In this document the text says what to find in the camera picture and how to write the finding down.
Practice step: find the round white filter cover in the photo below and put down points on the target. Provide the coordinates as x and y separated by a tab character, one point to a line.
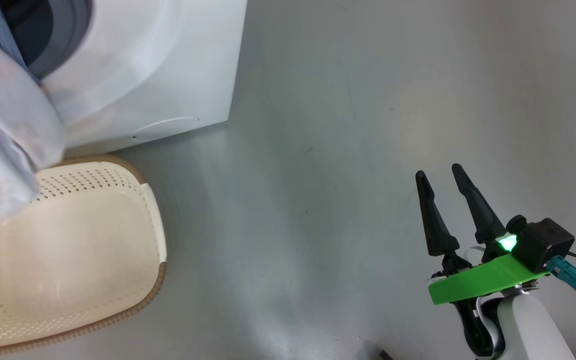
165	128

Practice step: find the cream perforated laundry basket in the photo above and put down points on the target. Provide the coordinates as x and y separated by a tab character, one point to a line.
68	260

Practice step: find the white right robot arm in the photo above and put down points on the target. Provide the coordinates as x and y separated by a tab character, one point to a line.
533	330

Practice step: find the blue and white garment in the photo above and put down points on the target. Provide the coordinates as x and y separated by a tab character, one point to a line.
3	125

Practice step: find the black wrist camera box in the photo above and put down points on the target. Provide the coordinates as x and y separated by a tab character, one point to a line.
545	242

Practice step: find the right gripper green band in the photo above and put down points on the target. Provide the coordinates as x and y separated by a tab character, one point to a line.
488	280

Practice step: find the white front-load washing machine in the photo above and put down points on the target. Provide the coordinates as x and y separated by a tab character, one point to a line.
168	65

